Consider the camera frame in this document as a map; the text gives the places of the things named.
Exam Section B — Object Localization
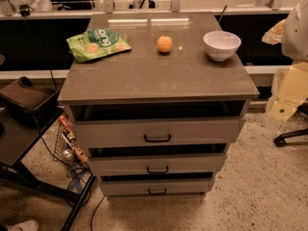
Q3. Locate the bottom grey drawer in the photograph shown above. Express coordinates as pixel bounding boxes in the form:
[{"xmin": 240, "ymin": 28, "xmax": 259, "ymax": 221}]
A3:
[{"xmin": 100, "ymin": 179, "xmax": 215, "ymax": 197}]

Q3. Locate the black floor cable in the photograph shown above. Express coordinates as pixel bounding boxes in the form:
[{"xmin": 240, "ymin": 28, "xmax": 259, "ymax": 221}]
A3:
[{"xmin": 90, "ymin": 194, "xmax": 106, "ymax": 231}]

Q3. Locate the orange fruit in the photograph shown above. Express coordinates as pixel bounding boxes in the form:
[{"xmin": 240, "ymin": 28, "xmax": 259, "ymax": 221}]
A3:
[{"xmin": 157, "ymin": 36, "xmax": 172, "ymax": 53}]

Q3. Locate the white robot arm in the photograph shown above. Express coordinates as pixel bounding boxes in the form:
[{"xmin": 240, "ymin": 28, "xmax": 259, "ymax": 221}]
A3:
[{"xmin": 262, "ymin": 0, "xmax": 308, "ymax": 62}]

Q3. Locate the wire basket with items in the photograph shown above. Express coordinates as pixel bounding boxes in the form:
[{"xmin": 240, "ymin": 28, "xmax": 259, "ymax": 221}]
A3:
[{"xmin": 54, "ymin": 114, "xmax": 88, "ymax": 169}]

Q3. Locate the top grey drawer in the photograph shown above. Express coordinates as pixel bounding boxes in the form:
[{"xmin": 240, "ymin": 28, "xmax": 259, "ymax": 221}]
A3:
[{"xmin": 72, "ymin": 117, "xmax": 244, "ymax": 148}]

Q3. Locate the green rice chip bag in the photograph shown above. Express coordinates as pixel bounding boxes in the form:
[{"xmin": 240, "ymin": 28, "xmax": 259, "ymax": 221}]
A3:
[{"xmin": 66, "ymin": 29, "xmax": 132, "ymax": 63}]

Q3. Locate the black office chair base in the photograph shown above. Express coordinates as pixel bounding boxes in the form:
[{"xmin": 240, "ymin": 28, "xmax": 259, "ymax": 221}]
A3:
[{"xmin": 273, "ymin": 105, "xmax": 308, "ymax": 147}]

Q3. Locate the white shoe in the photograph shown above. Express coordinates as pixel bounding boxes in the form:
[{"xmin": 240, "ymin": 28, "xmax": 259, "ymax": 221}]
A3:
[{"xmin": 7, "ymin": 220, "xmax": 39, "ymax": 231}]

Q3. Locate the grey drawer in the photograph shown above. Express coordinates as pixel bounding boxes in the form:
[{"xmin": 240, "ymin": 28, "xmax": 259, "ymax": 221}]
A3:
[
  {"xmin": 88, "ymin": 154, "xmax": 226, "ymax": 176},
  {"xmin": 72, "ymin": 117, "xmax": 244, "ymax": 148},
  {"xmin": 100, "ymin": 179, "xmax": 215, "ymax": 197}
]

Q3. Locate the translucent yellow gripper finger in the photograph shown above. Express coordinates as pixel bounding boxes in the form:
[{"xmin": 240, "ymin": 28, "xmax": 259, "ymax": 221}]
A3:
[{"xmin": 262, "ymin": 19, "xmax": 286, "ymax": 45}]

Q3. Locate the middle grey drawer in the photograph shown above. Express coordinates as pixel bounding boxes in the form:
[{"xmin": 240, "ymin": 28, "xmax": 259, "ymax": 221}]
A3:
[{"xmin": 88, "ymin": 154, "xmax": 226, "ymax": 176}]

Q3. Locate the black side table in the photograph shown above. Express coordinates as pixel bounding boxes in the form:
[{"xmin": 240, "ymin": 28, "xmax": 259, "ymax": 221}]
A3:
[{"xmin": 0, "ymin": 108, "xmax": 95, "ymax": 231}]

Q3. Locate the grey drawer cabinet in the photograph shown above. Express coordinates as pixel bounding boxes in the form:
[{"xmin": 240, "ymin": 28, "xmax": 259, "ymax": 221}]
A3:
[{"xmin": 58, "ymin": 13, "xmax": 259, "ymax": 187}]

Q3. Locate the white bowl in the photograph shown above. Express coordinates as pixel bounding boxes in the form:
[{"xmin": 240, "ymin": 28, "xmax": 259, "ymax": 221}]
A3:
[{"xmin": 203, "ymin": 31, "xmax": 242, "ymax": 62}]

